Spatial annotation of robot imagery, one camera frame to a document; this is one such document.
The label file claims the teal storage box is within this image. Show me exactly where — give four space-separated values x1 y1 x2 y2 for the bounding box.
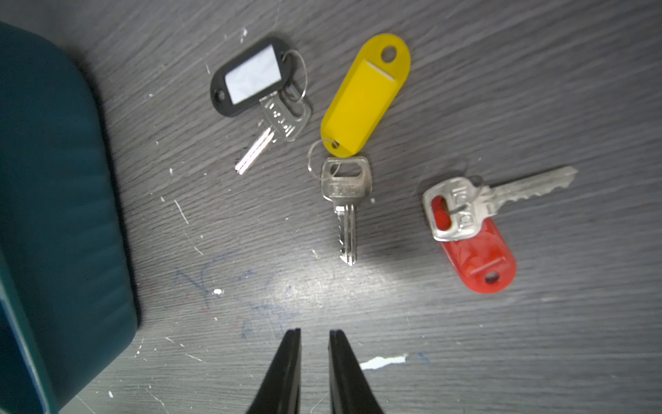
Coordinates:
1 24 138 413

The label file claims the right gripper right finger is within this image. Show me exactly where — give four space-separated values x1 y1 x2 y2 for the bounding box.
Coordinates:
329 329 384 414

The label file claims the red tag key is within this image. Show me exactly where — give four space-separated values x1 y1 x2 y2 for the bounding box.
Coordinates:
422 167 578 294

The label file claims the black tag key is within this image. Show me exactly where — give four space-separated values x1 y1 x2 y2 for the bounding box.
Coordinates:
210 34 312 175

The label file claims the yellow tag key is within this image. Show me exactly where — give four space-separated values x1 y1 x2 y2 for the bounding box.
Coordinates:
314 34 411 267

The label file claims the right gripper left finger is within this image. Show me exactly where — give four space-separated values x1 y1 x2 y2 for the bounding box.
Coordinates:
247 329 302 414

